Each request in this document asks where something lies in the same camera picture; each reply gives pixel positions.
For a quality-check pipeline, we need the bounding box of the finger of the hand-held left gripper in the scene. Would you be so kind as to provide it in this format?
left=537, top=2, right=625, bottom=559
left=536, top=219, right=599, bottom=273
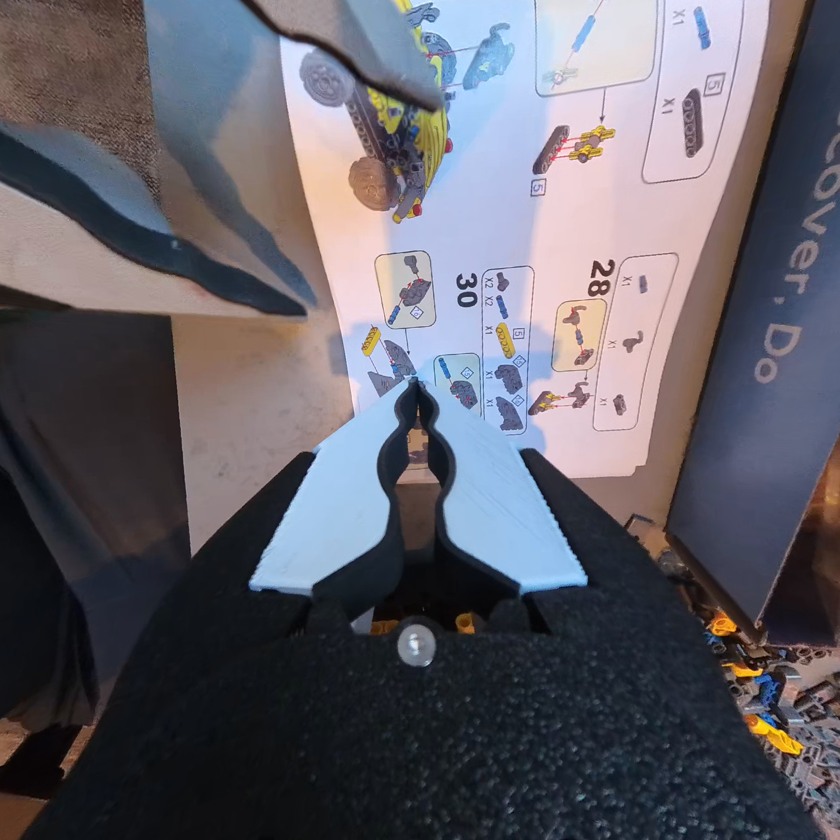
left=0, top=121, right=311, bottom=320
left=246, top=0, right=446, bottom=114

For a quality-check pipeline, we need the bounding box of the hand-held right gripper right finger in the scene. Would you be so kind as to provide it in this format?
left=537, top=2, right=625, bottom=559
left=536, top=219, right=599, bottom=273
left=417, top=381, right=589, bottom=599

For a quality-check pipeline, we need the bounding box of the dark blue robot kit box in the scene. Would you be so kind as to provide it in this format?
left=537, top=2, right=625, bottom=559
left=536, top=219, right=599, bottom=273
left=666, top=0, right=840, bottom=651

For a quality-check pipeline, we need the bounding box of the pile of small toy parts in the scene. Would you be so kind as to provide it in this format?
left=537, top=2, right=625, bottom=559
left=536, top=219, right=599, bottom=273
left=646, top=512, right=840, bottom=840

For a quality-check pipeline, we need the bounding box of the grey desk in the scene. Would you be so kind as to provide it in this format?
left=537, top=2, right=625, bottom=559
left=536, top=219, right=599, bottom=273
left=172, top=0, right=808, bottom=559

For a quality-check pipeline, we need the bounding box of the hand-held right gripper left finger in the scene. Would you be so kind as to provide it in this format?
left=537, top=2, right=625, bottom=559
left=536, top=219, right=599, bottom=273
left=249, top=378, right=421, bottom=599

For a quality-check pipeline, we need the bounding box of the white instruction booklet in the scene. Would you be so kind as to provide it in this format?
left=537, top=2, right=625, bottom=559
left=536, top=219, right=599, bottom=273
left=279, top=0, right=772, bottom=480

